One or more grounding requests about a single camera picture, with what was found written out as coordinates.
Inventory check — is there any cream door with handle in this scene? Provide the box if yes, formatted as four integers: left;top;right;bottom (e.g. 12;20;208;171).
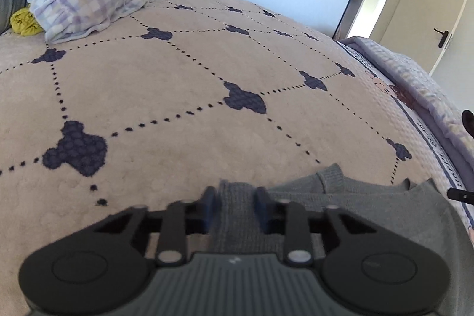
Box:
379;0;467;75

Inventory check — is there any dark brown curved object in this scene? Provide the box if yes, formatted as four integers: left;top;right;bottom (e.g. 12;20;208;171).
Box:
461;110;474;138

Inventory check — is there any grey padded headboard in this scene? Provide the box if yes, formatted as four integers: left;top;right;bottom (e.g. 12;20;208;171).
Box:
0;0;26;34

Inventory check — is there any folded lavender blanket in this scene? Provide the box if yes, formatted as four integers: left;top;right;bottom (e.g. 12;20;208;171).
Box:
341;37;473;164

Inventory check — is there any grey knit cat sweater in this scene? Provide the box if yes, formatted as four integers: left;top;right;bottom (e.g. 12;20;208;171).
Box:
209;164;473;315

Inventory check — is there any pink quilted bedspread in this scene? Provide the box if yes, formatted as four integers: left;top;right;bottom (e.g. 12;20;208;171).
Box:
1;0;473;315

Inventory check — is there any yellow crumpled cloth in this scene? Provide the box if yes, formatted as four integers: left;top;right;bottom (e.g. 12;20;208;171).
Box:
10;7;43;37

